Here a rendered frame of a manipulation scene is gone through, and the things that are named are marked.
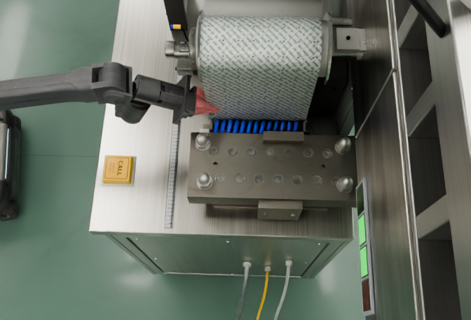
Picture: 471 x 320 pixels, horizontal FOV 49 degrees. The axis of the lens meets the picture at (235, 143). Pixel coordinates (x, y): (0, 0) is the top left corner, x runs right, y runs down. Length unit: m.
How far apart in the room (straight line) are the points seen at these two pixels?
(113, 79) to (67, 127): 1.41
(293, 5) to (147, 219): 0.62
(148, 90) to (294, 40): 0.33
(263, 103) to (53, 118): 1.52
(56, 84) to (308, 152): 0.58
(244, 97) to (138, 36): 0.50
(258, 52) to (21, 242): 1.62
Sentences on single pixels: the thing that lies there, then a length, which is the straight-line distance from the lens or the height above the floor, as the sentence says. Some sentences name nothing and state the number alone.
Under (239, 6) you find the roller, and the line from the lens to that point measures 1.16.
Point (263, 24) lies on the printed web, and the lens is 1.04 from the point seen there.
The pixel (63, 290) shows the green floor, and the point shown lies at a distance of 2.29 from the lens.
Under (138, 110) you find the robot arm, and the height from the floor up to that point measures 1.13.
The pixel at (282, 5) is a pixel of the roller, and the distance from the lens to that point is 1.16.
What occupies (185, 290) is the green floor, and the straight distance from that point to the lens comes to 2.19.
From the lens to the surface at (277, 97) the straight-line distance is 1.14.
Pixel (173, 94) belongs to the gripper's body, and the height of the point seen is 1.16.
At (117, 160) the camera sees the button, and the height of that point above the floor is 0.92.
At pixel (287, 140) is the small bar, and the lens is 1.21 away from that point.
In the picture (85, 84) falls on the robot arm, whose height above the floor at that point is 1.23.
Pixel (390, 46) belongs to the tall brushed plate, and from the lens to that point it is 0.89.
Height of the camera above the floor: 2.17
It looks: 68 degrees down
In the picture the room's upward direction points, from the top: 2 degrees counter-clockwise
